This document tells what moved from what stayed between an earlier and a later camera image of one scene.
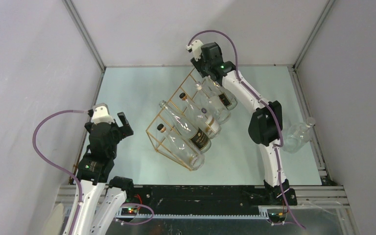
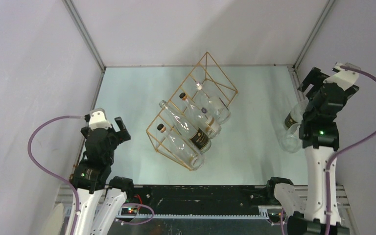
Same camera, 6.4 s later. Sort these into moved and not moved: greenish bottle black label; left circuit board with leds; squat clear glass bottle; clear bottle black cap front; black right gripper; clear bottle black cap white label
Moved: greenish bottle black label; black right gripper
Not moved: squat clear glass bottle; left circuit board with leds; clear bottle black cap white label; clear bottle black cap front
